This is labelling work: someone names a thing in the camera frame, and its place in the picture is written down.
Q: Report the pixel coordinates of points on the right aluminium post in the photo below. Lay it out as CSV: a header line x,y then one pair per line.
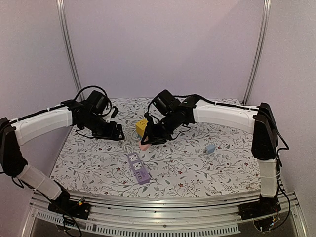
x,y
258,51

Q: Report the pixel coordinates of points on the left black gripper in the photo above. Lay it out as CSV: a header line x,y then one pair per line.
x,y
112,133

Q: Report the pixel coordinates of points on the left aluminium post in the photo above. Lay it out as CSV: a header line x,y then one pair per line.
x,y
67,43

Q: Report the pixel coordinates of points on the pink plug adapter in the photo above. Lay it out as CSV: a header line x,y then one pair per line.
x,y
144,147

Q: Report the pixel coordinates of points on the yellow cube socket adapter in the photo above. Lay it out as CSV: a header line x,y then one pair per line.
x,y
141,126

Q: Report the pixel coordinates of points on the aluminium front rail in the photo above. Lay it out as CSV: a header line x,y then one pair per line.
x,y
215,216

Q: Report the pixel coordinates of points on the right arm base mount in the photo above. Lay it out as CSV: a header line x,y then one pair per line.
x,y
264,206

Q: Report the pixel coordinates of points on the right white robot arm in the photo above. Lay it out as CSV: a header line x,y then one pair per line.
x,y
182,110

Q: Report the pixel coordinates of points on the purple power strip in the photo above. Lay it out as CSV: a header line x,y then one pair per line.
x,y
138,168

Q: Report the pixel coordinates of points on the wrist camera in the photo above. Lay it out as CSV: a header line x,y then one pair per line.
x,y
99,103
165,102

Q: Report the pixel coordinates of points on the light blue plug adapter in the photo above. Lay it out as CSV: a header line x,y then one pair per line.
x,y
209,149

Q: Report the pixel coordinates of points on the floral tablecloth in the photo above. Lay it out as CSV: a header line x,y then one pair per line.
x,y
178,168

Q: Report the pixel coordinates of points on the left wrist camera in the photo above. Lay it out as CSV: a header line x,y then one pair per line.
x,y
99,103

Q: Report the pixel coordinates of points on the aluminium post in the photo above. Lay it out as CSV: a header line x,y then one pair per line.
x,y
67,43
258,51

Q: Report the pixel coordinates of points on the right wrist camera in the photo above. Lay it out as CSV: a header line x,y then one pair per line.
x,y
165,102

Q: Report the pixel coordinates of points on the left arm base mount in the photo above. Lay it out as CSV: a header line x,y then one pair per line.
x,y
75,208

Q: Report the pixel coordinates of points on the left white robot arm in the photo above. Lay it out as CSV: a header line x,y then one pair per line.
x,y
88,114

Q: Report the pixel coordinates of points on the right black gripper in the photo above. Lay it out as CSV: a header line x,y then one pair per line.
x,y
155,131

